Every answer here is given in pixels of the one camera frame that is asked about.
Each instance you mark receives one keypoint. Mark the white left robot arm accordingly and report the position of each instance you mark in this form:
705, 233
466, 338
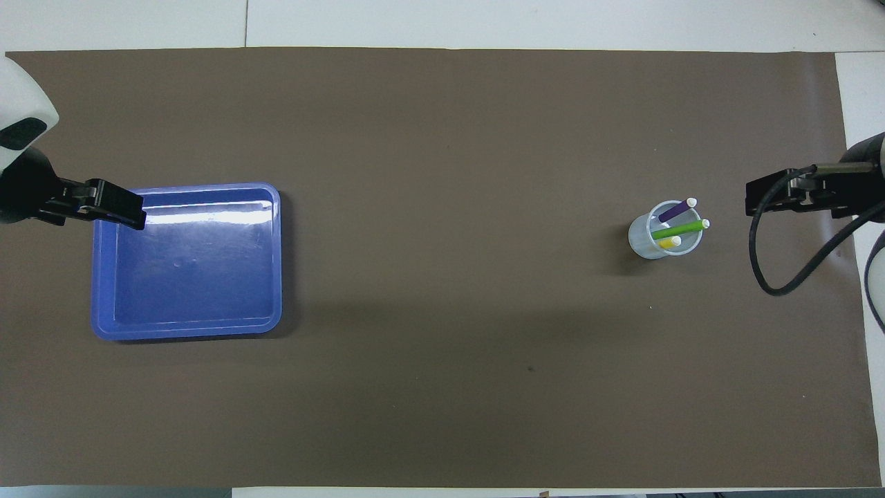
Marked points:
21, 97

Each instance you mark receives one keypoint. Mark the yellow marker pen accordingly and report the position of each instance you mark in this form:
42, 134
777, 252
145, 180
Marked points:
669, 243

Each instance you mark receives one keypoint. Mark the blue plastic tray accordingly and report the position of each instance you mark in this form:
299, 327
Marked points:
207, 290

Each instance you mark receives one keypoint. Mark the translucent plastic cup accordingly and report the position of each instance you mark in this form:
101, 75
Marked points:
643, 242

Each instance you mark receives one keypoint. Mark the green marker pen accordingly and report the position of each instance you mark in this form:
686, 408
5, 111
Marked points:
681, 227

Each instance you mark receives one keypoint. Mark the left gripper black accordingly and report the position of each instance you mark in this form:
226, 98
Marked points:
28, 190

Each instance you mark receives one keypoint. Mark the brown table mat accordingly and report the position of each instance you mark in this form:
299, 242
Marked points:
442, 138

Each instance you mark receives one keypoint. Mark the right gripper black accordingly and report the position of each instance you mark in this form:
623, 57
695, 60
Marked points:
868, 194

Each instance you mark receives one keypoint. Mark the purple marker pen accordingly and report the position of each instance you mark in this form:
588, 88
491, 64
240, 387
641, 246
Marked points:
674, 211

